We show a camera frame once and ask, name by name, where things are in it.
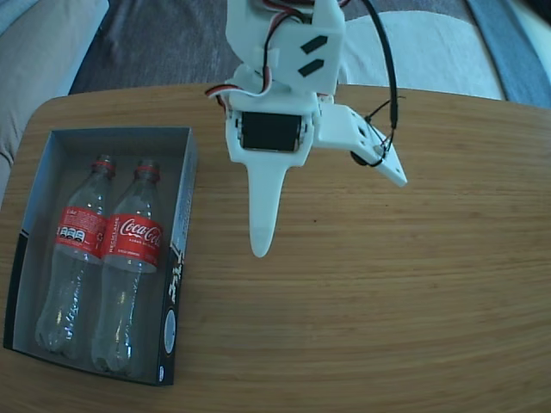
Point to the grey cardboard box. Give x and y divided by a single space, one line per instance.
181 193

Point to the clear bottle with red label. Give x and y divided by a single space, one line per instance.
133 241
79 232

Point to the white cushion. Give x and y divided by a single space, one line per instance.
430 51

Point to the beige sofa cushion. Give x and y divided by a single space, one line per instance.
34 64

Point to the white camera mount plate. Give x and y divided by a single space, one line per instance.
340 125

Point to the blue grey cushion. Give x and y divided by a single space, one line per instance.
521 64

